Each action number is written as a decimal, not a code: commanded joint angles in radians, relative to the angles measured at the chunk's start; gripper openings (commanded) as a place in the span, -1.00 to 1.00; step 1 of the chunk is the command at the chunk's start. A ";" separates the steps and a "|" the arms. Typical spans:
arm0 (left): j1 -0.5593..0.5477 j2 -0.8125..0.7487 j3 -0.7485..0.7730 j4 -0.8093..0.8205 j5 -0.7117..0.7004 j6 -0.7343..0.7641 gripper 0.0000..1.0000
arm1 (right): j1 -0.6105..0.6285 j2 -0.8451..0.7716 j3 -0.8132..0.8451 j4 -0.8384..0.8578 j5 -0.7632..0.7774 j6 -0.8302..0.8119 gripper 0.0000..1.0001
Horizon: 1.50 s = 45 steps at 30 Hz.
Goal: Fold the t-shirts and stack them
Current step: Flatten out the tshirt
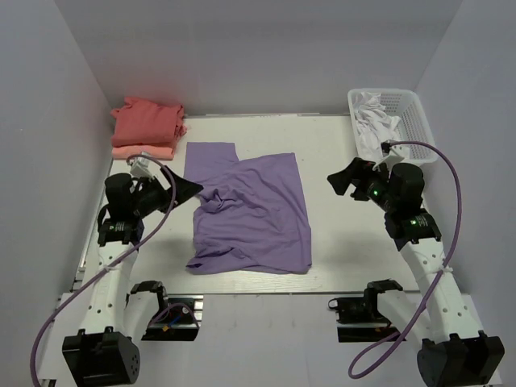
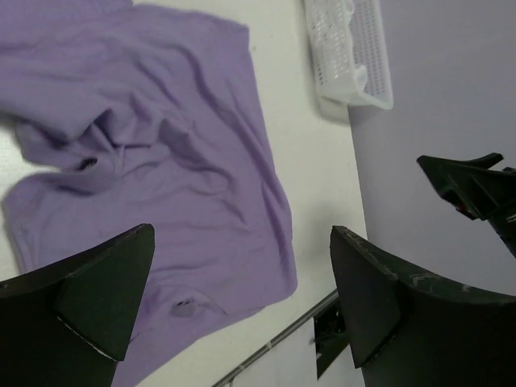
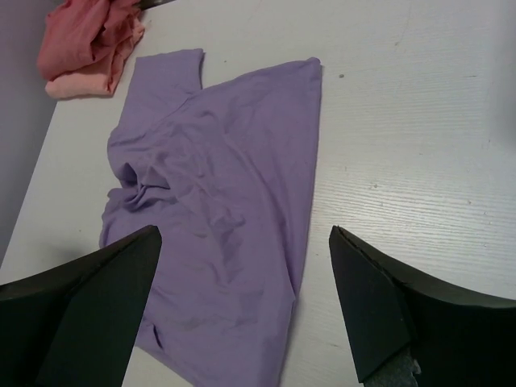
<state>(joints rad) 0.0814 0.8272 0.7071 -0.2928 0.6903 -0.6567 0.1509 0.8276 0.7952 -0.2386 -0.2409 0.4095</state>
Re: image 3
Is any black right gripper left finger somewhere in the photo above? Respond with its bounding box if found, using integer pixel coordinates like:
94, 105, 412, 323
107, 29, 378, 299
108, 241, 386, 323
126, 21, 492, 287
1, 226, 162, 386

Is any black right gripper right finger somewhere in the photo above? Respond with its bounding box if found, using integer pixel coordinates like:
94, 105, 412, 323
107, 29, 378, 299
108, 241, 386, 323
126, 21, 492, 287
329, 226, 515, 386

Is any purple t-shirt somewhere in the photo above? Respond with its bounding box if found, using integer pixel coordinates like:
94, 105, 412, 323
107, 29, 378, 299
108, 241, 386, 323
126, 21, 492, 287
100, 49, 323, 386

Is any folded peach t-shirt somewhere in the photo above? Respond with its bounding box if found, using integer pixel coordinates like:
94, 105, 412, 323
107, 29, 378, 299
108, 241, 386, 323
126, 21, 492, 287
45, 16, 145, 99

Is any folded red t-shirt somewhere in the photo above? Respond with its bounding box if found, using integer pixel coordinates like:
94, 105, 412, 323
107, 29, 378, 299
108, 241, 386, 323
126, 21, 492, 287
36, 0, 140, 81

